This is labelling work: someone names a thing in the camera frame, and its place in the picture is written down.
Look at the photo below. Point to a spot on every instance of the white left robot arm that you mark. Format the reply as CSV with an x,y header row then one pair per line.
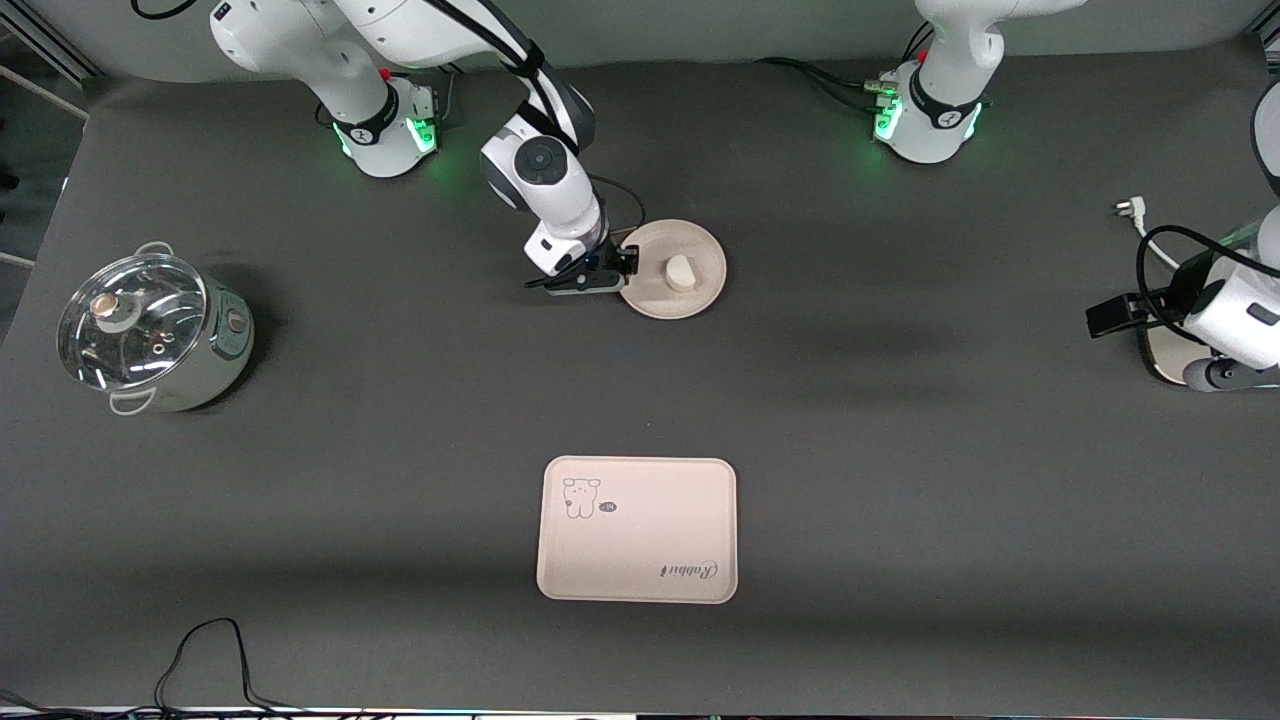
x,y
950,60

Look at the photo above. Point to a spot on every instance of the dark grey table mat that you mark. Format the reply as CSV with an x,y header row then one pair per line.
x,y
400,450

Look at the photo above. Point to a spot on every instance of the round cream plate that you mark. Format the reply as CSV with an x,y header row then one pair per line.
x,y
690,295

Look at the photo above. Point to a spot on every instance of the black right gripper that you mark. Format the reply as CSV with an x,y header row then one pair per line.
x,y
617,261

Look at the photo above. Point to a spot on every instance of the aluminium frame rail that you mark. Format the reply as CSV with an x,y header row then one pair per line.
x,y
60,50

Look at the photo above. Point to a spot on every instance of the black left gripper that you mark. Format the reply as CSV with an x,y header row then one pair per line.
x,y
1176,296

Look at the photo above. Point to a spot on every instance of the white steamed bun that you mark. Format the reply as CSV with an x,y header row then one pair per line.
x,y
681,273

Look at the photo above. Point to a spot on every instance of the steel pot with glass lid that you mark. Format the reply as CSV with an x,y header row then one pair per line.
x,y
215,375

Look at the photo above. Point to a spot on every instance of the glass pot lid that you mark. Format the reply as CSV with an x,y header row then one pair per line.
x,y
140,330

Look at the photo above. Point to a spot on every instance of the cream tray with rabbit print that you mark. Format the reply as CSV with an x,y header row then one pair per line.
x,y
640,550

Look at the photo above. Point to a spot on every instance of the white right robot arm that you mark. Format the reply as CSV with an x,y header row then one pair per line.
x,y
540,160

